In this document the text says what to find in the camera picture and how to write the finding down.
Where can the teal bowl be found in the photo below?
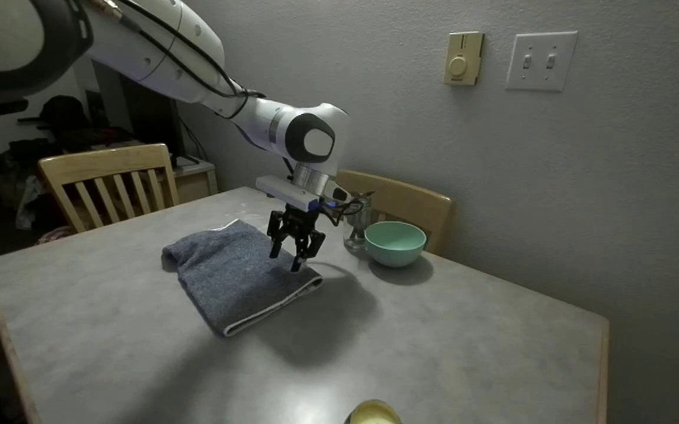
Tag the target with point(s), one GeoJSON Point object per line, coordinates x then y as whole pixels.
{"type": "Point", "coordinates": [394, 243]}

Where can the wooden slatted chair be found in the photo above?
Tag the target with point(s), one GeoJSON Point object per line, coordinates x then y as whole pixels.
{"type": "Point", "coordinates": [112, 185]}

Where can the grey striped towel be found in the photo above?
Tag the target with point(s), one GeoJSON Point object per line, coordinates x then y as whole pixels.
{"type": "Point", "coordinates": [231, 276]}

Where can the beige wall thermostat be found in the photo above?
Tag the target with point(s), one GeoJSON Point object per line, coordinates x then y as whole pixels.
{"type": "Point", "coordinates": [462, 57]}

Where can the clear glass cup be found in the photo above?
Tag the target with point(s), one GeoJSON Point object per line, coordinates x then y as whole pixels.
{"type": "Point", "coordinates": [358, 217]}

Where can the wooden chair by wall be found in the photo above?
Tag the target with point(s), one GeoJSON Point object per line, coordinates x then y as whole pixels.
{"type": "Point", "coordinates": [392, 199]}

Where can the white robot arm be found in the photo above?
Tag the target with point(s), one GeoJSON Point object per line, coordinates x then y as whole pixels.
{"type": "Point", "coordinates": [167, 47]}

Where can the white double light switch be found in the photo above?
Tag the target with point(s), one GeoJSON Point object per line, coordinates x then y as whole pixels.
{"type": "Point", "coordinates": [541, 63]}

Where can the small metal tin yellow lid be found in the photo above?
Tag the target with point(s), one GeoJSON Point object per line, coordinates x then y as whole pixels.
{"type": "Point", "coordinates": [372, 414]}

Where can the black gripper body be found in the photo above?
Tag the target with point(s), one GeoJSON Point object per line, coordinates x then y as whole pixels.
{"type": "Point", "coordinates": [292, 223]}

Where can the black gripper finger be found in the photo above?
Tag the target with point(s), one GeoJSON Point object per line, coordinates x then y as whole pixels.
{"type": "Point", "coordinates": [307, 248]}
{"type": "Point", "coordinates": [278, 229]}

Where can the small wooden side cabinet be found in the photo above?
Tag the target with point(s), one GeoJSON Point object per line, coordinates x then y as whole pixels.
{"type": "Point", "coordinates": [194, 179]}

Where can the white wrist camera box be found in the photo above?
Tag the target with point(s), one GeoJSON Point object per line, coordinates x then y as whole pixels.
{"type": "Point", "coordinates": [326, 191]}

